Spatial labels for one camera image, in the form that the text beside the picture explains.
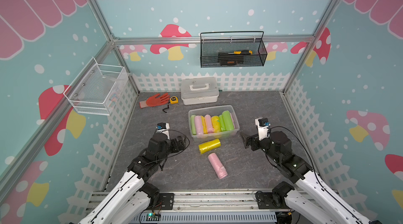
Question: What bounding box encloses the pink trash bag roll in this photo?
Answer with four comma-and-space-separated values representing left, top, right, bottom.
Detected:
204, 115, 214, 134
208, 153, 228, 180
194, 116, 204, 135

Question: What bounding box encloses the yellow trash bag roll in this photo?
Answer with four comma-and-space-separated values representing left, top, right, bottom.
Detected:
212, 116, 221, 133
201, 116, 208, 134
198, 139, 221, 154

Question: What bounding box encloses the pale green trash bag roll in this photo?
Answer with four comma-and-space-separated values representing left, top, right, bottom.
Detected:
190, 115, 197, 135

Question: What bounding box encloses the light green trash bag roll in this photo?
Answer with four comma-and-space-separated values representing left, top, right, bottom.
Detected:
222, 110, 235, 131

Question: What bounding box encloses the bright green trash bag roll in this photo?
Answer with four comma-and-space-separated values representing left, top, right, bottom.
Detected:
219, 115, 226, 132

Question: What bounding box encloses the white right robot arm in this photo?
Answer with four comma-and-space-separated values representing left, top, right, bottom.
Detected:
241, 130, 372, 224

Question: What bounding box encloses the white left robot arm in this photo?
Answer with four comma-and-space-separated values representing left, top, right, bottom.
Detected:
79, 129, 190, 224

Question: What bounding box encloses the clear plastic storage box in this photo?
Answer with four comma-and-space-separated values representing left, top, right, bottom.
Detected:
188, 105, 240, 141

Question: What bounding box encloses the yellow tape measure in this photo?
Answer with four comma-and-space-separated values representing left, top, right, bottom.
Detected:
170, 96, 179, 104

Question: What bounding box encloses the red work glove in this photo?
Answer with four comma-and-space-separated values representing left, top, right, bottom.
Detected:
140, 93, 171, 109

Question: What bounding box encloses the white plastic tool case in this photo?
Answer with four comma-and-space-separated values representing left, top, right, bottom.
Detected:
181, 77, 219, 105

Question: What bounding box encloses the green circuit board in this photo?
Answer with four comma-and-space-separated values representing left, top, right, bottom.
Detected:
145, 212, 161, 222

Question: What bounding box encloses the black tool with orange label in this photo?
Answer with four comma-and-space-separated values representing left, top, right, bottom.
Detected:
217, 54, 244, 66

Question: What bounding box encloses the yellow black screwdriver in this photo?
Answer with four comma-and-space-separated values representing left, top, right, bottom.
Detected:
218, 50, 253, 56

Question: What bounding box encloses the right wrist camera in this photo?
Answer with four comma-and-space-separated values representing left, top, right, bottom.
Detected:
255, 118, 271, 141

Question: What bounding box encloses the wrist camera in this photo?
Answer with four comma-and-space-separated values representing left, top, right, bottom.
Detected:
255, 118, 271, 141
156, 123, 170, 132

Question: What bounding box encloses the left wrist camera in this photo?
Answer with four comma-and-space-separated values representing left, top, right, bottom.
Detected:
156, 123, 170, 132

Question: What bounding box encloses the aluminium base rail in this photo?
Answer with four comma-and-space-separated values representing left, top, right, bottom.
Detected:
84, 187, 344, 215

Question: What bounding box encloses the black wire mesh basket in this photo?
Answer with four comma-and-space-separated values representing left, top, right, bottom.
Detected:
200, 31, 268, 68

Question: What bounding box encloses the white wire mesh basket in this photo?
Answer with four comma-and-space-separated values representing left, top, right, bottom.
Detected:
64, 58, 129, 116

